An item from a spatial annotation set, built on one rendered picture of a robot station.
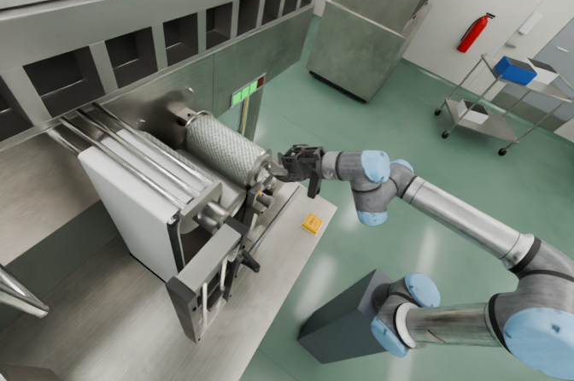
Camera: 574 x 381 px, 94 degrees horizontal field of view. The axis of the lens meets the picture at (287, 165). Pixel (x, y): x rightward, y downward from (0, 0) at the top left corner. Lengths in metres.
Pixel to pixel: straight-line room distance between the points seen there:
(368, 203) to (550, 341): 0.37
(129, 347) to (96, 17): 0.86
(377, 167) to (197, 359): 0.77
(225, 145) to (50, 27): 0.45
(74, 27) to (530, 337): 0.99
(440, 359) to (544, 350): 1.76
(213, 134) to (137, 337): 0.65
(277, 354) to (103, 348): 1.13
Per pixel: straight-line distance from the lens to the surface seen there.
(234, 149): 0.83
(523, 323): 0.68
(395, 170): 0.78
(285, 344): 1.98
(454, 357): 2.52
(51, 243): 0.99
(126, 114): 0.83
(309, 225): 1.18
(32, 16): 0.65
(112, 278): 1.12
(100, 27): 0.71
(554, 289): 0.73
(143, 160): 0.62
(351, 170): 0.65
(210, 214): 0.63
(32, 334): 1.14
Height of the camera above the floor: 1.92
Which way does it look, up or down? 49 degrees down
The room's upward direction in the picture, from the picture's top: 20 degrees clockwise
